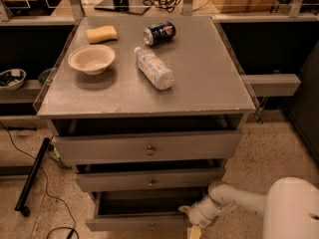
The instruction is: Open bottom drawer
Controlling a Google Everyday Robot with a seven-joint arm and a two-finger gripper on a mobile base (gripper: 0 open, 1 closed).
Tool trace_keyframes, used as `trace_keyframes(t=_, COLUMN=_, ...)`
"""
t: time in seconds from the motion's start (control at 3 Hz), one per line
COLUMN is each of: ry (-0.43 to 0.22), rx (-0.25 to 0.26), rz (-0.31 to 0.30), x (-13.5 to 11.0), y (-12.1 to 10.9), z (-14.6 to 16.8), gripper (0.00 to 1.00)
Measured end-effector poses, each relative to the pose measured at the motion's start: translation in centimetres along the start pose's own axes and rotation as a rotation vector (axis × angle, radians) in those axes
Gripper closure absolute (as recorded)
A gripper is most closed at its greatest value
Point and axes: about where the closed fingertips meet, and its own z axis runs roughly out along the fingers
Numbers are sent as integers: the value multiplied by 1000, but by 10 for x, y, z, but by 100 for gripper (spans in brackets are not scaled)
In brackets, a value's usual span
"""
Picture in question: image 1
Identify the black bar on floor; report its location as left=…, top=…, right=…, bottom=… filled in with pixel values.
left=15, top=137, right=50, bottom=217

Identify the black floor cable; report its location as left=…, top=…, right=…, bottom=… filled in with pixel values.
left=0, top=121, right=80, bottom=239

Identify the yellow sponge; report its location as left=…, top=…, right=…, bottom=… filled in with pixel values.
left=86, top=26, right=118, bottom=44

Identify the grey metal side beam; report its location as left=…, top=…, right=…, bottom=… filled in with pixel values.
left=242, top=74, right=301, bottom=97

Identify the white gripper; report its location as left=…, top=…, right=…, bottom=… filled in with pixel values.
left=178, top=197, right=218, bottom=239

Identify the white paper bowl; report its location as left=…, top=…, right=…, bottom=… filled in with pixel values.
left=68, top=45, right=116, bottom=76

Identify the grey drawer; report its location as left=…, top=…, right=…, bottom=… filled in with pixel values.
left=53, top=130, right=241, bottom=164
left=75, top=167, right=225, bottom=192
left=86, top=187, right=206, bottom=231

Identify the bowl with dark items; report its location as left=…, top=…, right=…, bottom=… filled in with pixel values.
left=0, top=69, right=26, bottom=90

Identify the clear plastic water bottle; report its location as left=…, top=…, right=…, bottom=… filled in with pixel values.
left=135, top=47, right=173, bottom=91

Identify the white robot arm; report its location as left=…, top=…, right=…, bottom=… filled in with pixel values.
left=178, top=177, right=319, bottom=239

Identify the grey drawer cabinet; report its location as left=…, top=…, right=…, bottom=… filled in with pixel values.
left=37, top=15, right=256, bottom=214

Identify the blue pepsi can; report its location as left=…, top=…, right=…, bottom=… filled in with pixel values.
left=144, top=22, right=176, bottom=47

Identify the black monitor stand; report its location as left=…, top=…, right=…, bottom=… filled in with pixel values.
left=95, top=0, right=151, bottom=15

